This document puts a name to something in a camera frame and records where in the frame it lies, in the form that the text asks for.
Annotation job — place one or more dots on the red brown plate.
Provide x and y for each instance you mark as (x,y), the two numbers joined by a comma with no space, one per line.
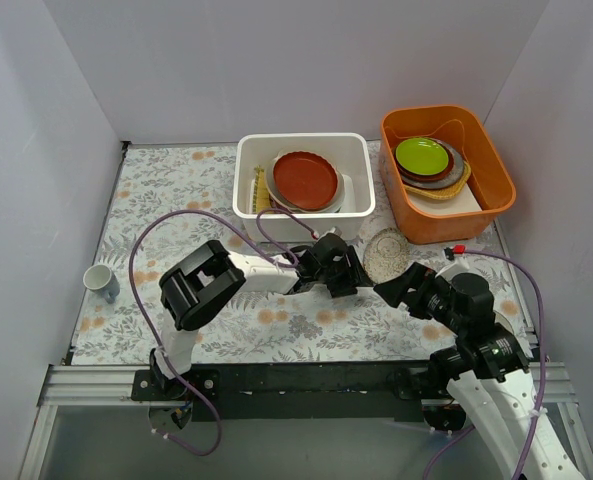
(305,179)

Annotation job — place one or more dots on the black rimmed white bowl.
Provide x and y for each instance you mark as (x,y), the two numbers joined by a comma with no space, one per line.
(500,319)

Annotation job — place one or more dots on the woven yellow basket tray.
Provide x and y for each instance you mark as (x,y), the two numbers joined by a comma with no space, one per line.
(446,193)

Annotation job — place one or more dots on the white plastic bin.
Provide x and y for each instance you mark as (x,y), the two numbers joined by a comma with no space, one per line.
(347,152)

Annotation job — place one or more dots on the white small cup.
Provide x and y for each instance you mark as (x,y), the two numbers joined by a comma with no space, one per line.
(101,280)

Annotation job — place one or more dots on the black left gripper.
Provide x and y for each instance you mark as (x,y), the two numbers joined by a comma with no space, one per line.
(340,268)

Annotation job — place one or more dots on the white board in bin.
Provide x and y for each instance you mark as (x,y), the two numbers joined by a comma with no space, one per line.
(463,202)

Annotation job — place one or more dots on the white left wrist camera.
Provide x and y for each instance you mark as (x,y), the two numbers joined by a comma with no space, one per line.
(333,231)

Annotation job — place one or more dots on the cream divided plate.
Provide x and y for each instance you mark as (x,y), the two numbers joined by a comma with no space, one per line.
(274,193)

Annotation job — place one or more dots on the grey round plate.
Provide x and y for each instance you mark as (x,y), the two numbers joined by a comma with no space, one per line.
(454,171)

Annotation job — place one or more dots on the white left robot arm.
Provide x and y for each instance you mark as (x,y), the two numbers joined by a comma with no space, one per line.
(196,289)

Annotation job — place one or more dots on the brown plate under green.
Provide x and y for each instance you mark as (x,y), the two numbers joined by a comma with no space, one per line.
(438,176)

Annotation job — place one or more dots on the speckled beige plate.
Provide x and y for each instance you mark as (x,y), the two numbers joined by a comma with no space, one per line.
(386,256)

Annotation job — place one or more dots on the floral table mat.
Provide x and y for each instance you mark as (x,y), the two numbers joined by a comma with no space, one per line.
(167,202)

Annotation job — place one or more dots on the orange plastic bin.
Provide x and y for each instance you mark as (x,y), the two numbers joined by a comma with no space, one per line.
(489,182)

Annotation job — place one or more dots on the pale blue rimmed plate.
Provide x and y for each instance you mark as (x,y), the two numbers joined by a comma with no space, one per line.
(340,195)

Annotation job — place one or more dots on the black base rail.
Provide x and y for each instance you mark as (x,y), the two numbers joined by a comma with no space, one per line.
(403,391)

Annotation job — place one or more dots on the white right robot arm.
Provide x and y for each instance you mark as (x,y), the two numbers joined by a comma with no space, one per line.
(510,418)

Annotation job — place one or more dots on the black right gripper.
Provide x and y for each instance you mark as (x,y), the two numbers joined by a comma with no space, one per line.
(418,288)

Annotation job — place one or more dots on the yellow bamboo mat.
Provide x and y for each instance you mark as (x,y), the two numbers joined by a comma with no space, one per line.
(261,199)

